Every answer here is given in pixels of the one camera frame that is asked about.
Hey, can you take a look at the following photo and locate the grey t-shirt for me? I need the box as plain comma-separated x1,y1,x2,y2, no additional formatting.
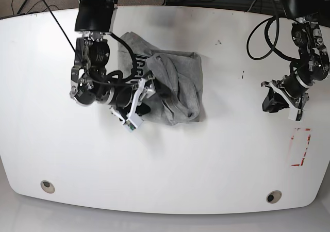
121,32,203,126

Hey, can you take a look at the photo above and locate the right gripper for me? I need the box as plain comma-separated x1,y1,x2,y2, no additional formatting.
109,77,172,124

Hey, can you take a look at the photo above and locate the left table cable grommet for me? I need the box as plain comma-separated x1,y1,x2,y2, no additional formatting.
40,180,55,194

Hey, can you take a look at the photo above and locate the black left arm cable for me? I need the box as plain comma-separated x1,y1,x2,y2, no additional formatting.
246,0,302,62

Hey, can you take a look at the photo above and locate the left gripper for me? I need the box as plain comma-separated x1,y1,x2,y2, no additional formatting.
261,74,309,113

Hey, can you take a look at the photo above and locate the red tape rectangle marking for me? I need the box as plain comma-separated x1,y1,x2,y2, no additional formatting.
288,128,311,167

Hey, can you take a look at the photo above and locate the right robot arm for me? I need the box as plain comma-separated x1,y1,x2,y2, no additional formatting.
70,0,170,130

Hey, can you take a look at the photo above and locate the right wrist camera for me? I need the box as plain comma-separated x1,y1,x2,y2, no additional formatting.
122,114,143,132

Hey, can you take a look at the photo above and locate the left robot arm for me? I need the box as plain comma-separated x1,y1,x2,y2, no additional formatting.
261,0,329,121

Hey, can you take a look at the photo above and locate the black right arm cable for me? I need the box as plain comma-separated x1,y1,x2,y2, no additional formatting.
36,0,153,88

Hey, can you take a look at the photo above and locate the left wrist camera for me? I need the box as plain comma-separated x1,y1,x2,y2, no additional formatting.
288,109,303,121

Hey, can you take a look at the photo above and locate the table cable grommet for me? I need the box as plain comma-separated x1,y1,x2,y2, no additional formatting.
40,180,55,194
266,190,282,204

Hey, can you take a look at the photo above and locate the right table cable grommet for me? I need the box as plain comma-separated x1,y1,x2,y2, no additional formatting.
266,190,282,204

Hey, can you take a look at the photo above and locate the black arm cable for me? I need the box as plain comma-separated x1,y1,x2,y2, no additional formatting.
36,0,153,88
246,0,302,62

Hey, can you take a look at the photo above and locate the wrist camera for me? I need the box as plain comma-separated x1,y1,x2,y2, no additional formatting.
122,114,143,132
288,109,303,121

